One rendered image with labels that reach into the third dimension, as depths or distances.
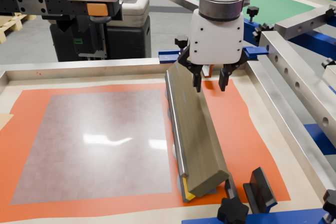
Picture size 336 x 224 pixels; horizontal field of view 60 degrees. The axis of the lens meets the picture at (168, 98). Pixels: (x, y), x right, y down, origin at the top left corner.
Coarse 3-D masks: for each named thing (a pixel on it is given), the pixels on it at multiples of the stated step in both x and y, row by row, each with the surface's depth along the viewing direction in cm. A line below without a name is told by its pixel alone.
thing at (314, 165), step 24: (0, 72) 83; (24, 72) 85; (48, 72) 85; (72, 72) 86; (96, 72) 87; (120, 72) 88; (144, 72) 88; (264, 72) 83; (264, 96) 77; (288, 120) 67; (288, 144) 65; (312, 144) 61; (312, 168) 56
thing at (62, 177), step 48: (0, 144) 65; (48, 144) 65; (96, 144) 65; (144, 144) 65; (240, 144) 65; (0, 192) 55; (48, 192) 55; (96, 192) 55; (144, 192) 55; (240, 192) 55
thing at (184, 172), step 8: (168, 72) 78; (168, 80) 75; (168, 88) 72; (168, 96) 70; (176, 112) 65; (176, 120) 63; (176, 128) 60; (176, 136) 59; (176, 144) 57; (184, 152) 56; (184, 160) 54; (184, 168) 52; (184, 176) 52
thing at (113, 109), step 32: (32, 96) 80; (64, 96) 80; (96, 96) 80; (128, 96) 80; (160, 96) 80; (224, 96) 80; (32, 128) 70; (64, 128) 70; (96, 128) 70; (128, 128) 70; (160, 128) 70
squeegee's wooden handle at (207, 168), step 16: (176, 64) 79; (176, 80) 74; (176, 96) 70; (192, 96) 65; (192, 112) 61; (208, 112) 60; (192, 128) 58; (208, 128) 55; (192, 144) 56; (208, 144) 52; (192, 160) 53; (208, 160) 50; (224, 160) 51; (192, 176) 51; (208, 176) 48; (224, 176) 48; (192, 192) 50
